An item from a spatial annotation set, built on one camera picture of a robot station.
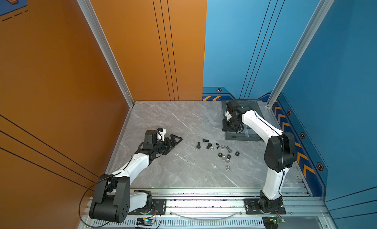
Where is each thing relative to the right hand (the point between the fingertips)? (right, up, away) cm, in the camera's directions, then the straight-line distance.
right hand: (225, 129), depth 92 cm
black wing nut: (-4, -11, +3) cm, 12 cm away
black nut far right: (+7, -15, -1) cm, 17 cm away
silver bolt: (+2, -14, +1) cm, 14 cm away
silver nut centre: (-2, -17, -2) cm, 17 cm away
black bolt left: (-17, -11, +2) cm, 20 cm away
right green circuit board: (+20, -41, -23) cm, 51 cm away
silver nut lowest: (0, -22, -6) cm, 23 cm away
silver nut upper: (-2, -12, +2) cm, 12 cm away
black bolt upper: (-13, -8, +4) cm, 16 cm away
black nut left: (-4, -16, -1) cm, 16 cm away
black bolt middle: (-11, -11, +2) cm, 15 cm away
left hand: (-29, -6, -6) cm, 30 cm away
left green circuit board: (-45, -43, -21) cm, 66 cm away
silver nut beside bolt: (-9, -12, +2) cm, 15 cm away
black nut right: (+1, -17, -1) cm, 17 cm away
